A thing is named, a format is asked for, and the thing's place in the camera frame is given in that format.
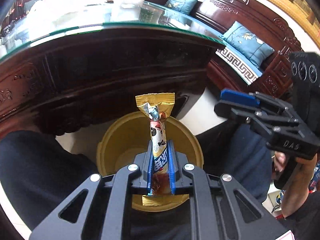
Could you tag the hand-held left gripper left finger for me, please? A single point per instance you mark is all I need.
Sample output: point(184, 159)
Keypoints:
point(151, 170)

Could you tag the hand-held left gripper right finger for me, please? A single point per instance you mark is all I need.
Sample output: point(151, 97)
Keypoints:
point(171, 170)

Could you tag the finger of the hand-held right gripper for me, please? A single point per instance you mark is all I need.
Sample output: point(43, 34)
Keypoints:
point(237, 96)
point(225, 110)

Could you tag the gold snack wrapper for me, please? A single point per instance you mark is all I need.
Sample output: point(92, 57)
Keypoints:
point(157, 135)

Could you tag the yellow plastic trash bin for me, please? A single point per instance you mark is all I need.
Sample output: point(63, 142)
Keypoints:
point(117, 140)

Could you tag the person's right hand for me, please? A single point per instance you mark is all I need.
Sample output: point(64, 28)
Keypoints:
point(279, 161)

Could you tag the blue patterned-border seat cushion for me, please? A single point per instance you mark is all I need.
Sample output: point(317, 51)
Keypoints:
point(232, 60)

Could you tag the person's right leg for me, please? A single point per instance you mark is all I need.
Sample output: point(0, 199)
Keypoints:
point(237, 155)

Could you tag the person's leg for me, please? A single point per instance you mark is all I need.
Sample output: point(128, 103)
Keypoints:
point(237, 155)
point(37, 165)

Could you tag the blue floral pillow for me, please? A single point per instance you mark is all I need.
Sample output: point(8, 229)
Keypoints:
point(181, 3)
point(247, 43)

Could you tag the carved dark wooden sofa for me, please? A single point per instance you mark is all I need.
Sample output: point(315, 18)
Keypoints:
point(225, 7)

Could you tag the person's left leg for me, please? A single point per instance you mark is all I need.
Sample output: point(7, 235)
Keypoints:
point(37, 165)

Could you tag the dark wooden glass-top table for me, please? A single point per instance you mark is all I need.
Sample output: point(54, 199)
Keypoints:
point(100, 62)

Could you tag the white box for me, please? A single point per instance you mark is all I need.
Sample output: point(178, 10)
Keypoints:
point(127, 2)

